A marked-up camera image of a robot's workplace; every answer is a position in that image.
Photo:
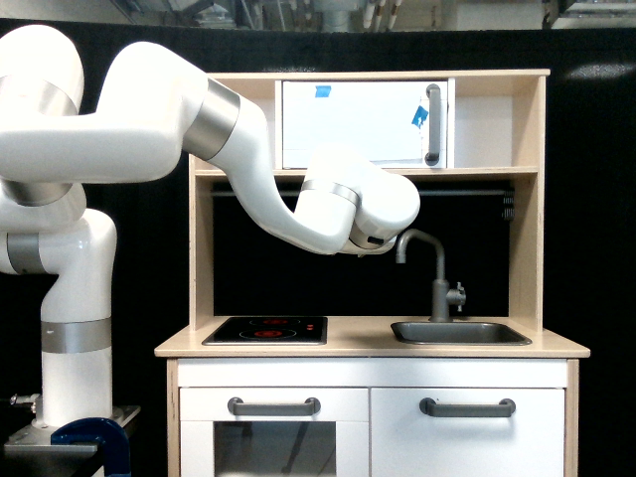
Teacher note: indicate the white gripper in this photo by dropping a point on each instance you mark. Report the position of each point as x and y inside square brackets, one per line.
[354, 249]

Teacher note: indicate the grey toy faucet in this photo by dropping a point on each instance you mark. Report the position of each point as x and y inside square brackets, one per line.
[442, 295]

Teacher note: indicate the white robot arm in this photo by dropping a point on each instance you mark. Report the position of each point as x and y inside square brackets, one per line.
[153, 107]

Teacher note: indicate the grey sink basin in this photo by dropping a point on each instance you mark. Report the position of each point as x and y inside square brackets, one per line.
[464, 333]

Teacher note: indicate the black toy stovetop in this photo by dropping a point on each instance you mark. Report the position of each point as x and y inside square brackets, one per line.
[270, 330]

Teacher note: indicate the white microwave door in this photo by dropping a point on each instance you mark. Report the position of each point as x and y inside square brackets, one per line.
[372, 117]

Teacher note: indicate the blue tape piece right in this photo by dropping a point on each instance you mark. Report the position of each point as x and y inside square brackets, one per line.
[420, 116]

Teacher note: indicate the blue tape piece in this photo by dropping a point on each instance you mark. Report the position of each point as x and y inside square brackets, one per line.
[420, 116]
[322, 90]

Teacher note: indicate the blue tape piece top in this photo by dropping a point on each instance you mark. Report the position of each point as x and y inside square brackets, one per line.
[322, 90]

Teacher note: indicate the white cabinet door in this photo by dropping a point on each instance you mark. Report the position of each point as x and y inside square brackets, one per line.
[406, 442]

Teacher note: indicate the white oven door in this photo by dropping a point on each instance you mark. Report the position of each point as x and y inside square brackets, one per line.
[333, 442]

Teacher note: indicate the blue C-clamp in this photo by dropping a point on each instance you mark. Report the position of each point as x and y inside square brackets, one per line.
[107, 434]

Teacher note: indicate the wooden play kitchen frame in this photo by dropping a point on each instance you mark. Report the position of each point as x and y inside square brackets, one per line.
[505, 143]

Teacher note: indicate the black rail hooks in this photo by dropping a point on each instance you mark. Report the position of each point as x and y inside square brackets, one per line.
[508, 201]

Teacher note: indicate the grey oven door handle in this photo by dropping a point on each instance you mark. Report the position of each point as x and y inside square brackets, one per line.
[310, 407]

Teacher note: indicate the grey microwave door handle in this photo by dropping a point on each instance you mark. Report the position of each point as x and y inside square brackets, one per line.
[435, 115]

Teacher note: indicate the grey cabinet door handle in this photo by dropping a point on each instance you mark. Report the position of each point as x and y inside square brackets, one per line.
[504, 408]

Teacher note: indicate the silver cable connector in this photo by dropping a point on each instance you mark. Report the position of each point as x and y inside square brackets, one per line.
[25, 401]

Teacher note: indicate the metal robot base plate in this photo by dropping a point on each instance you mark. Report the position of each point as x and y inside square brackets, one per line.
[36, 436]

